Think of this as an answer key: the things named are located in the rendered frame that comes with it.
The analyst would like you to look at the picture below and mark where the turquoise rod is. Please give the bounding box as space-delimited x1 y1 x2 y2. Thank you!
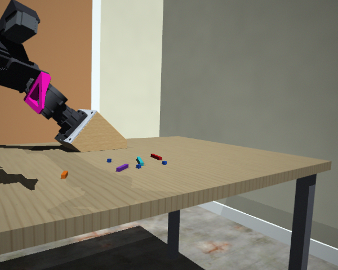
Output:
137 156 144 166

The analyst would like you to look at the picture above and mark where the purple rod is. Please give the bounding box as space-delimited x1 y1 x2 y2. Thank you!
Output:
116 164 128 172

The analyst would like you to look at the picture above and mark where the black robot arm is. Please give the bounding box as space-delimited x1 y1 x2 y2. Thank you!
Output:
0 0 88 138

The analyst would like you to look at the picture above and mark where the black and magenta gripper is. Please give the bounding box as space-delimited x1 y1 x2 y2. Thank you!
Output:
0 49 51 114

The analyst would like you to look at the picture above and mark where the red rod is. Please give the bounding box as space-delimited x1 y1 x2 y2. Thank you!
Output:
151 154 162 160

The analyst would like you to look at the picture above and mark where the orange rod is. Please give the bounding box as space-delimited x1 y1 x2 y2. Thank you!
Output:
61 171 68 179

